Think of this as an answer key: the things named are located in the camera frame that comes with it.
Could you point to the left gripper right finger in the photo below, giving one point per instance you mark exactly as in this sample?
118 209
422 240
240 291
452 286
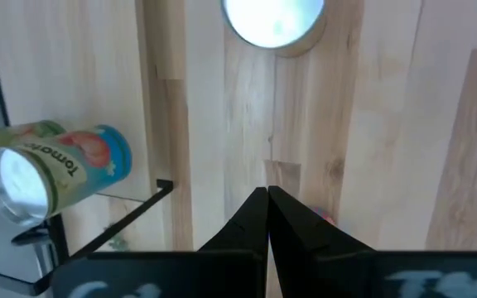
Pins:
296 248

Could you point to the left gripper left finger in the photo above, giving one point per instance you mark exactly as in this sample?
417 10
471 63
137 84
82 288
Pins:
247 232

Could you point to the blue tomatoes can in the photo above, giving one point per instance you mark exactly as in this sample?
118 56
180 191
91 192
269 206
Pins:
77 165

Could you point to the yellow brown bean-pattern can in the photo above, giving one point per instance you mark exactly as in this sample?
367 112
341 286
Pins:
271 20

